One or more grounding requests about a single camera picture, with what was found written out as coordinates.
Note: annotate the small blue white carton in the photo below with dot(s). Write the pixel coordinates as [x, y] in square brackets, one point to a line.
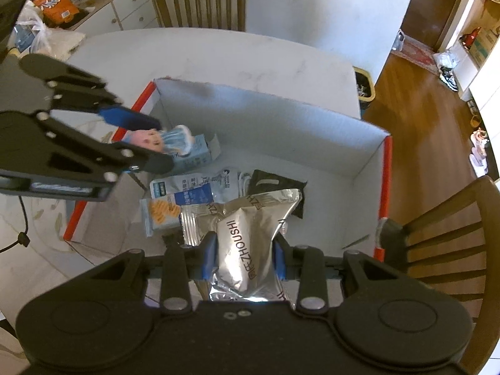
[203, 153]

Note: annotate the red cardboard shoe box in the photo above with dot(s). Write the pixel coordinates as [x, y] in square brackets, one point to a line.
[342, 160]

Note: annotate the white plastic bag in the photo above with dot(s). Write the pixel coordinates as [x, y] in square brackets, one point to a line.
[31, 35]

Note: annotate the dark snack bag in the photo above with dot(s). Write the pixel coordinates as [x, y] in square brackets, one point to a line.
[262, 181]

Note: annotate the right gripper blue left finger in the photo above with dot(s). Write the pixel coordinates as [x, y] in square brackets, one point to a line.
[193, 262]

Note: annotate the white shelving cabinet unit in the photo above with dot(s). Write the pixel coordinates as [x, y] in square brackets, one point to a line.
[472, 44]

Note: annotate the blue soda biscuit packet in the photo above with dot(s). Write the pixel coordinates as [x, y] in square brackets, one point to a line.
[165, 212]

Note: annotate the small trash bin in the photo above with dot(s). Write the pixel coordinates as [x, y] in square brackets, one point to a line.
[365, 88]

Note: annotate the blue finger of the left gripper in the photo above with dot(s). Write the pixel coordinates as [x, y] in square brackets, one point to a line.
[127, 118]
[139, 159]

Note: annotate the small white drawer cabinet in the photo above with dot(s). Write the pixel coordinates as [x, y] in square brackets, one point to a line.
[118, 15]

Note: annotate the wooden chair beside box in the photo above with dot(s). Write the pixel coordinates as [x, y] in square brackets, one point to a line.
[454, 248]

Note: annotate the silver snack bag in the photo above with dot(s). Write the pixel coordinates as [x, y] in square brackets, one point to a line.
[245, 228]

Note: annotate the pink sandals on floor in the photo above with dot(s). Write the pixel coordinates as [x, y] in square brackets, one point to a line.
[478, 153]

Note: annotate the orange snack bag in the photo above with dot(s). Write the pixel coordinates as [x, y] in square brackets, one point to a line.
[60, 13]

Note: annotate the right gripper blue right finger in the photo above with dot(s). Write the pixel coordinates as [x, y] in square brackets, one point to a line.
[294, 262]

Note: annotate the pink blue plush toy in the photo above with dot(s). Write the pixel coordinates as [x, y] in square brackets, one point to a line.
[178, 141]

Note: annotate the chicken sausage snack packet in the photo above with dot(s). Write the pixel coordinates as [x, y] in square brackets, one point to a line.
[226, 185]

